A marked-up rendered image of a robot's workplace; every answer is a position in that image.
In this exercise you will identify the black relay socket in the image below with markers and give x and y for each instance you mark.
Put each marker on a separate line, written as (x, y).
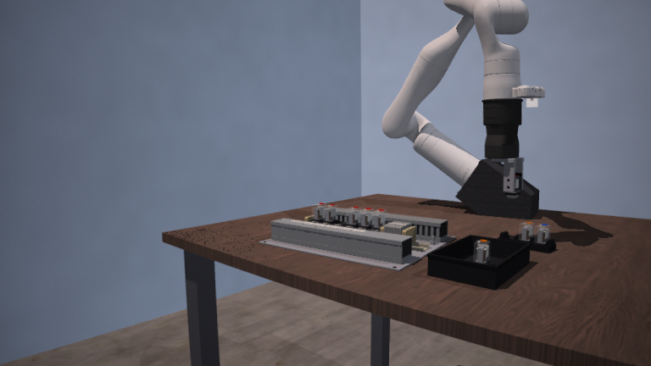
(340, 224)

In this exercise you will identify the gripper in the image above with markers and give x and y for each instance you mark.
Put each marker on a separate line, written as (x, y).
(502, 117)

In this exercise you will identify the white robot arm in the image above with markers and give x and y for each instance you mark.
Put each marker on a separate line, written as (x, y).
(503, 17)

